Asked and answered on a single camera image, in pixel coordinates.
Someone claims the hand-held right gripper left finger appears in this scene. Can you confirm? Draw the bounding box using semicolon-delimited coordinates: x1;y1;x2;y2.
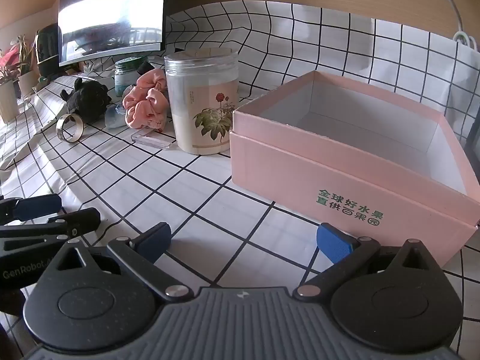
49;222;194;303

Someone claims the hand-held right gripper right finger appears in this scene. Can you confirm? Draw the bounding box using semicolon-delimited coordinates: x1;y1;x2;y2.
294;223;440;302

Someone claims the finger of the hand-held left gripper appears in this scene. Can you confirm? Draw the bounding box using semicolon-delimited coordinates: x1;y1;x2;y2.
0;194;63;223
0;208;102;249

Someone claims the pink cardboard box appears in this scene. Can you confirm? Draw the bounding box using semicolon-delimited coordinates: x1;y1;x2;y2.
229;70;480;271

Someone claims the black plush toy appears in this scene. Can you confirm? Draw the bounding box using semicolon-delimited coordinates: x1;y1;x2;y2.
60;78;112;124

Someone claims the checked white tablecloth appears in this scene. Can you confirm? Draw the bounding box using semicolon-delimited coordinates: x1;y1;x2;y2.
0;0;480;360

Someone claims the clear acrylic block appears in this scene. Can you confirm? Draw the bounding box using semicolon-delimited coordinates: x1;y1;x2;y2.
131;127;177;151

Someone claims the potted plant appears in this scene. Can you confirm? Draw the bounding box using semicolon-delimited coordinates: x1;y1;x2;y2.
15;35;39;98
0;45;20;122

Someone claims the pink scrunchie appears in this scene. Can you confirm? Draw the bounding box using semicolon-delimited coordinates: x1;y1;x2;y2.
123;69;169;133

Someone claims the clear jar with floral label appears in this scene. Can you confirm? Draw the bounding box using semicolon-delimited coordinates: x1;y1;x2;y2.
164;47;240;155

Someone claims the glass jar with green lid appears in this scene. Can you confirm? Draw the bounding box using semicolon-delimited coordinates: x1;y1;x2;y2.
114;57;145;97

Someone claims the black speaker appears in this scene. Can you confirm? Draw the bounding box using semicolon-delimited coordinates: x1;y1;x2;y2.
34;24;62;77

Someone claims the computer monitor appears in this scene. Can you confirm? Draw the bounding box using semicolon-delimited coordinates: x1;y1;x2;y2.
58;0;167;68

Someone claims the metal ring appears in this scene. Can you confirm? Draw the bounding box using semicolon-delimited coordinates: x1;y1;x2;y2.
56;113;84;142

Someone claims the white cable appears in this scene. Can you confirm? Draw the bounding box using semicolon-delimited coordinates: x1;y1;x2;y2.
427;0;466;34

